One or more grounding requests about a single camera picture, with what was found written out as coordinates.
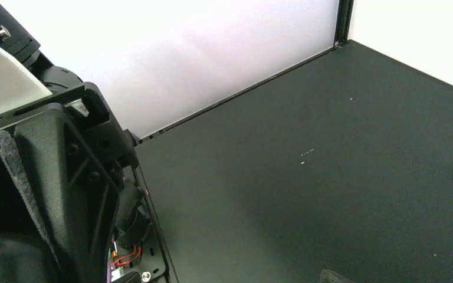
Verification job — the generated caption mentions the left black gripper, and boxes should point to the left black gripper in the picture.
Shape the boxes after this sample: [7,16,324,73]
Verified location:
[0,4,139,282]

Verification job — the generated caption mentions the left black frame post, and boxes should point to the left black frame post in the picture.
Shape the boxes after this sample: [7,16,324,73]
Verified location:
[334,0,354,47]

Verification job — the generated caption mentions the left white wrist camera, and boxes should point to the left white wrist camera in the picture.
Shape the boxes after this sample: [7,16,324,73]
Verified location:
[0,47,52,114]

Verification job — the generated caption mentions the black earbud charging case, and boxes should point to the black earbud charging case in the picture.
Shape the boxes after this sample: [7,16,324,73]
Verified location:
[0,236,61,282]

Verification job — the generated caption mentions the black front mounting rail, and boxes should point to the black front mounting rail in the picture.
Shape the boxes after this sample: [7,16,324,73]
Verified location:
[108,166,178,282]

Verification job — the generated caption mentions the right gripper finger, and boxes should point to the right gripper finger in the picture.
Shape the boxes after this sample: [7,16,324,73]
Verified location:
[319,269,354,283]

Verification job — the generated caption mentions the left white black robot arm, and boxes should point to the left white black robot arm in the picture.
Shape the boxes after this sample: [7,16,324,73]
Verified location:
[0,4,151,282]

